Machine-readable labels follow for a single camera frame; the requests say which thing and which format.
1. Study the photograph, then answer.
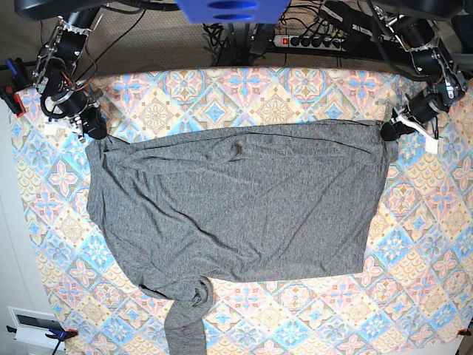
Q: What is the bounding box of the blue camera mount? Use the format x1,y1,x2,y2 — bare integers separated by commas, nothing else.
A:
176,0,290,24

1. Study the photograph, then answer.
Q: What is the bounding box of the red clamp bottom right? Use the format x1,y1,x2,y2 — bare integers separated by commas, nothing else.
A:
457,328,472,337

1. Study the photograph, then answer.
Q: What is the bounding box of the blue clamp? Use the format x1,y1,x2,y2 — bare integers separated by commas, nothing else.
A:
5,58,30,87

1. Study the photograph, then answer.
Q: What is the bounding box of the grey t-shirt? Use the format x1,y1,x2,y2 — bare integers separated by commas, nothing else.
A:
86,120,398,354

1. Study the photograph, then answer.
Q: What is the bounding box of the red black clamp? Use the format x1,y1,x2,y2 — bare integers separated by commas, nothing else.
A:
0,85,26,118

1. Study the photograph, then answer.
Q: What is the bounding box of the white power strip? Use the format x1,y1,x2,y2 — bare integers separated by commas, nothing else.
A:
273,32,346,51

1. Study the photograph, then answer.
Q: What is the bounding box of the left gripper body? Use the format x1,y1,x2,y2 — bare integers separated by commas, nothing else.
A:
381,95,449,141

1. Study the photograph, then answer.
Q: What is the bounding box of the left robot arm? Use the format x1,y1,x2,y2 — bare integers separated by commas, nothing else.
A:
368,1,468,154

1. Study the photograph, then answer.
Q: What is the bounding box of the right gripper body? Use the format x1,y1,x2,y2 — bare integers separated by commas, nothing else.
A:
44,90,102,141

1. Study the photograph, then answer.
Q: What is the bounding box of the white wall box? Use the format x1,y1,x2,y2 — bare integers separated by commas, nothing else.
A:
7,306,61,350

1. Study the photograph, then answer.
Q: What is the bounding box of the patterned tablecloth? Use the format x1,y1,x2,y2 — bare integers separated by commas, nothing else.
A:
9,68,472,354

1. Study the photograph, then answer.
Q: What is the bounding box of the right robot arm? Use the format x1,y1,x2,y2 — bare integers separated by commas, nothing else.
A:
33,7,108,141

